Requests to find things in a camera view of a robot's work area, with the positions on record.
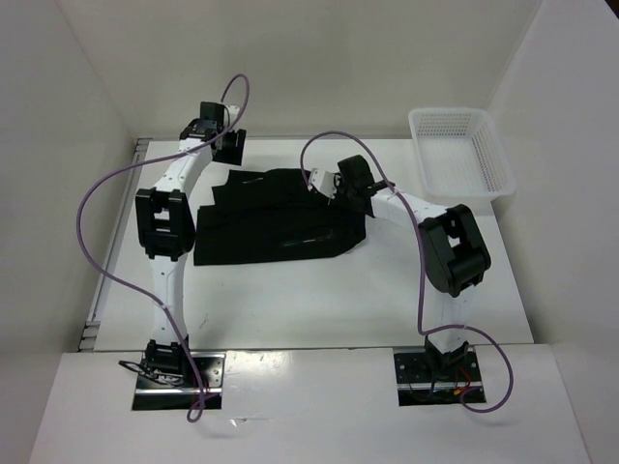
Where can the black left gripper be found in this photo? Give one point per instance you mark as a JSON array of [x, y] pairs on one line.
[[234, 156]]

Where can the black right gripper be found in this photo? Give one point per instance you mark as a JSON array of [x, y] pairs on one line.
[[341, 182]]

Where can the black shorts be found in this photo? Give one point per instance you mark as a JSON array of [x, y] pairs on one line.
[[271, 216]]

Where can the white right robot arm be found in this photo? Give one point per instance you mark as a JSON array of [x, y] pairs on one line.
[[454, 255]]

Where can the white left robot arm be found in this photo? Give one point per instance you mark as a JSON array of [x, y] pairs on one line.
[[166, 231]]

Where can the white plastic basket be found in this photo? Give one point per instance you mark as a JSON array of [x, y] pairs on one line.
[[460, 153]]

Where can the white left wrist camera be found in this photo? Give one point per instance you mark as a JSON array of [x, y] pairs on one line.
[[230, 114]]

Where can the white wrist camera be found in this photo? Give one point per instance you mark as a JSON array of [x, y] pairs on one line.
[[324, 182], [230, 114]]

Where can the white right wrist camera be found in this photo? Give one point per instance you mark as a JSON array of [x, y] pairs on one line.
[[324, 182]]

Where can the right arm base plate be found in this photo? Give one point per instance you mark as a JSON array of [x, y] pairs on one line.
[[418, 385]]

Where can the aluminium table edge rail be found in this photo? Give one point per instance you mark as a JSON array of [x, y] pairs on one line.
[[92, 323]]

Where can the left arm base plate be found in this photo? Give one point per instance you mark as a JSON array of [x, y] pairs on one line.
[[155, 391]]

